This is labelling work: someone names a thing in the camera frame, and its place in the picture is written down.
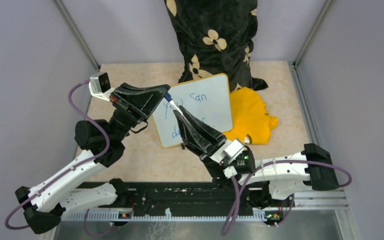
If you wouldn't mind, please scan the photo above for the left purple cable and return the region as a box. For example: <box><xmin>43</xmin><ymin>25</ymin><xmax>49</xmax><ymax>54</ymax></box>
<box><xmin>4</xmin><ymin>79</ymin><xmax>112</xmax><ymax>231</ymax></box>

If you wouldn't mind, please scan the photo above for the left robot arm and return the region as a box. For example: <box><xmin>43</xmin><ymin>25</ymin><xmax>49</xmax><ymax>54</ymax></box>
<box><xmin>15</xmin><ymin>80</ymin><xmax>170</xmax><ymax>235</ymax></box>

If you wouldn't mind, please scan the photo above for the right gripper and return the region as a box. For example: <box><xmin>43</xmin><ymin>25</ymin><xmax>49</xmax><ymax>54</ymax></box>
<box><xmin>175</xmin><ymin>105</ymin><xmax>230</xmax><ymax>179</ymax></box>

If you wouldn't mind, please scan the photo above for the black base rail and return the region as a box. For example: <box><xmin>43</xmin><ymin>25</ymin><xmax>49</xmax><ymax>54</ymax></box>
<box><xmin>94</xmin><ymin>180</ymin><xmax>296</xmax><ymax>223</ymax></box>

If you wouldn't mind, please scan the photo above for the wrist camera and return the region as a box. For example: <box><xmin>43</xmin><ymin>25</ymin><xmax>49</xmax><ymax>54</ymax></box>
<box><xmin>88</xmin><ymin>72</ymin><xmax>114</xmax><ymax>102</ymax></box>
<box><xmin>217</xmin><ymin>139</ymin><xmax>252</xmax><ymax>179</ymax></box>

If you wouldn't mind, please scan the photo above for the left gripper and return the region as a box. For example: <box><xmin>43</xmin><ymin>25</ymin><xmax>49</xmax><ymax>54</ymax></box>
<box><xmin>112</xmin><ymin>83</ymin><xmax>176</xmax><ymax>143</ymax></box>

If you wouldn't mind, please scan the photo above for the yellow-framed whiteboard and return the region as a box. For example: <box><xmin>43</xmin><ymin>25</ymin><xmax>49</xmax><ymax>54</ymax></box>
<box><xmin>152</xmin><ymin>73</ymin><xmax>233</xmax><ymax>148</ymax></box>

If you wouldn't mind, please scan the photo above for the yellow t-shirt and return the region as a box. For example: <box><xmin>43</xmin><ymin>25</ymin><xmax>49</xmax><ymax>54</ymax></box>
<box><xmin>223</xmin><ymin>87</ymin><xmax>279</xmax><ymax>145</ymax></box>

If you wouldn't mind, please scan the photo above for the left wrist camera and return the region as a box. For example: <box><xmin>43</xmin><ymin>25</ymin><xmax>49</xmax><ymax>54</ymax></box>
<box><xmin>88</xmin><ymin>72</ymin><xmax>114</xmax><ymax>102</ymax></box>

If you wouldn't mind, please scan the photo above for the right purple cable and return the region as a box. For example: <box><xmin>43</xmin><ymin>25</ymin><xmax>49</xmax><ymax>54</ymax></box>
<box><xmin>220</xmin><ymin>159</ymin><xmax>353</xmax><ymax>237</ymax></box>

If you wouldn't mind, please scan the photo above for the purple cable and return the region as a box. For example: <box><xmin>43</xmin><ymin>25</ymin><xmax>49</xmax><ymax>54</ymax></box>
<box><xmin>220</xmin><ymin>159</ymin><xmax>353</xmax><ymax>237</ymax></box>
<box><xmin>4</xmin><ymin>79</ymin><xmax>112</xmax><ymax>231</ymax></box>

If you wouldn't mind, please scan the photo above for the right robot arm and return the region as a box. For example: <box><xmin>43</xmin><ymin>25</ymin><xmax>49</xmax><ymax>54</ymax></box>
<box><xmin>173</xmin><ymin>106</ymin><xmax>340</xmax><ymax>206</ymax></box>

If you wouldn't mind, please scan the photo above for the black floral blanket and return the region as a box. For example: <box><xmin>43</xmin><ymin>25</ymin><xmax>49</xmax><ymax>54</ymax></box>
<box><xmin>164</xmin><ymin>0</ymin><xmax>269</xmax><ymax>92</ymax></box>

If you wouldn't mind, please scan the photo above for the blue marker cap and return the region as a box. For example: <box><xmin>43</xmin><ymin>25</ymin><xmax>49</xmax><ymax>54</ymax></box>
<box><xmin>164</xmin><ymin>93</ymin><xmax>173</xmax><ymax>102</ymax></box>

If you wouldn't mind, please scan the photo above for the white marker pen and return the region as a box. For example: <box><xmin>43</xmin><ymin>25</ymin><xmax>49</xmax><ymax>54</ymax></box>
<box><xmin>169</xmin><ymin>100</ymin><xmax>185</xmax><ymax>118</ymax></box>

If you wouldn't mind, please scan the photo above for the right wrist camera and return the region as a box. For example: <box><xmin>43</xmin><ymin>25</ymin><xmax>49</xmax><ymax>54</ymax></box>
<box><xmin>217</xmin><ymin>139</ymin><xmax>252</xmax><ymax>179</ymax></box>

